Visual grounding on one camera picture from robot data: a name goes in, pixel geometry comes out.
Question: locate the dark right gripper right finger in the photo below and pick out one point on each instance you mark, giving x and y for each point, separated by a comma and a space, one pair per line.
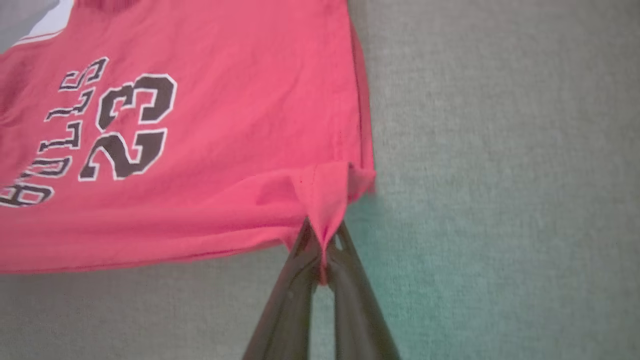
357, 310

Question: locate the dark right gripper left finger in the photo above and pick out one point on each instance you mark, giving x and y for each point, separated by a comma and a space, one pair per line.
290, 305

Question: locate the red Bulls 23 jersey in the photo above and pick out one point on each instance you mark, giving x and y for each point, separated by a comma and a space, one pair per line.
210, 150

